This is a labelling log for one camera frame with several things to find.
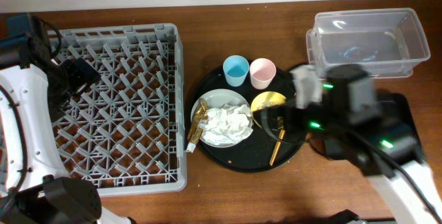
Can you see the round black serving tray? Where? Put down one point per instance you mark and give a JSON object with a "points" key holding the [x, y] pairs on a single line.
{"points": [[253, 154]]}

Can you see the clear plastic waste bin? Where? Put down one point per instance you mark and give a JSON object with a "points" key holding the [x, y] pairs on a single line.
{"points": [[387, 42]]}

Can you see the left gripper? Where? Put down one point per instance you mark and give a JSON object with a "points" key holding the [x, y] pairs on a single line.
{"points": [[74, 77]]}

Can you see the gold snack wrapper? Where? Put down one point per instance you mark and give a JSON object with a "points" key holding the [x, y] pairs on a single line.
{"points": [[195, 131]]}

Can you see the pink plastic cup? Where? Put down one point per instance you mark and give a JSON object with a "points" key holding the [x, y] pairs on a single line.
{"points": [[262, 71]]}

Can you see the grey plastic dishwasher rack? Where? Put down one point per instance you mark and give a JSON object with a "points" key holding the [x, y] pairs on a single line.
{"points": [[125, 134]]}

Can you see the wooden chopstick right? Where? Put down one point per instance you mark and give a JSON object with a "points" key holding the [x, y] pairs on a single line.
{"points": [[276, 148]]}

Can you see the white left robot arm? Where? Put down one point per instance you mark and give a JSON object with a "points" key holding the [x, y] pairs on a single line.
{"points": [[34, 90]]}

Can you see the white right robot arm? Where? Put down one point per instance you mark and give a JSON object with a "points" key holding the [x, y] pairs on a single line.
{"points": [[343, 112]]}

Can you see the light blue plastic cup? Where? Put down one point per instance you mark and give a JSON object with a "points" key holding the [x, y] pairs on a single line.
{"points": [[235, 70]]}

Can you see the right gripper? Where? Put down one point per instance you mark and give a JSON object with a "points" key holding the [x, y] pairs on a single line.
{"points": [[288, 121]]}

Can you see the yellow plastic bowl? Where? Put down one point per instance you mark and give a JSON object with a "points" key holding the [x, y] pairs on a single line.
{"points": [[264, 100]]}

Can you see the black rectangular tray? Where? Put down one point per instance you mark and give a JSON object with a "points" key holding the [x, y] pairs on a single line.
{"points": [[392, 104]]}

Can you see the white paper napkin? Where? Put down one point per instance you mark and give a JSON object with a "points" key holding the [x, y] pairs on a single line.
{"points": [[227, 125]]}

